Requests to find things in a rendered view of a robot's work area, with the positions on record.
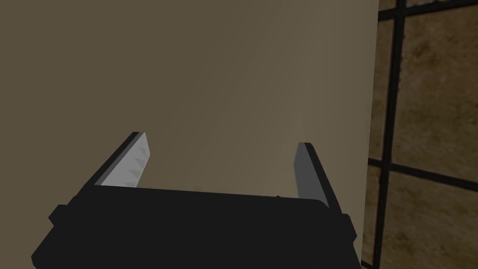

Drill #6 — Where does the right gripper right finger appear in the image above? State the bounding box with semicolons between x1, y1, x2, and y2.
293;142;343;215

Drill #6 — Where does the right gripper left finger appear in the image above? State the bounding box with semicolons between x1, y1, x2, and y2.
85;131;151;188

